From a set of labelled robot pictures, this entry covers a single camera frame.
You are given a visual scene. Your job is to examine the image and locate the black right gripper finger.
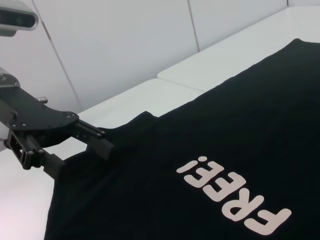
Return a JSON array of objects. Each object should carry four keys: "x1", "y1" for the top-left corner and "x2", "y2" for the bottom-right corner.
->
[
  {"x1": 8, "y1": 129, "x2": 66, "y2": 180},
  {"x1": 72, "y1": 119, "x2": 115, "y2": 160}
]

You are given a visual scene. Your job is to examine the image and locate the black t-shirt with FREE print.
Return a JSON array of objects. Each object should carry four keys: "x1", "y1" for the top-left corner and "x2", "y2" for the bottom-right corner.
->
[{"x1": 46, "y1": 37, "x2": 320, "y2": 240}]

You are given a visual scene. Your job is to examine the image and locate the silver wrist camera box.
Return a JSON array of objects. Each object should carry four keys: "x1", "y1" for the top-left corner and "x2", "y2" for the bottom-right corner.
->
[{"x1": 0, "y1": 5, "x2": 39, "y2": 37}]

